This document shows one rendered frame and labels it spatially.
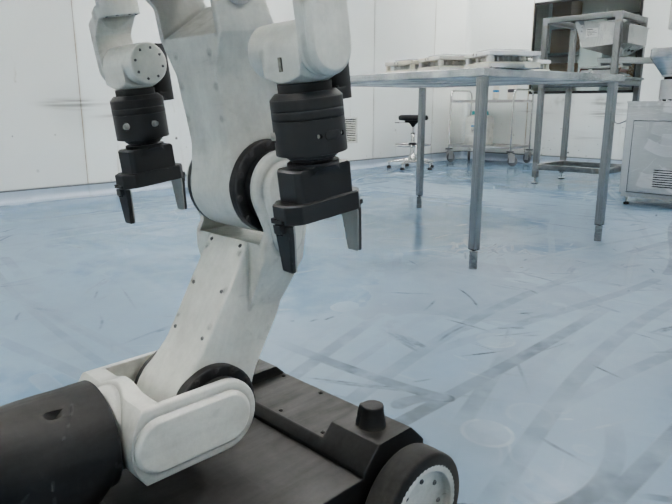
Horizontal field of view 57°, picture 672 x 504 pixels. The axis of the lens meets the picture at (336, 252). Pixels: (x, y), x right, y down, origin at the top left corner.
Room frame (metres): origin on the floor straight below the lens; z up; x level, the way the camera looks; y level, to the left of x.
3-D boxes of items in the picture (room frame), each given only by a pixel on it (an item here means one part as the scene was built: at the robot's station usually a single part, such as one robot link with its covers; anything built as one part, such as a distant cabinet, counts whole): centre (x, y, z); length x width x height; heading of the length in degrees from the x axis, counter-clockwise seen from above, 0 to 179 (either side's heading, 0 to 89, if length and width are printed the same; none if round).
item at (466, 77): (3.63, -0.62, 0.87); 1.50 x 1.10 x 0.04; 36
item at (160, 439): (0.87, 0.26, 0.28); 0.21 x 0.20 x 0.13; 135
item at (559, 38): (7.85, -2.97, 1.43); 1.32 x 0.01 x 1.11; 45
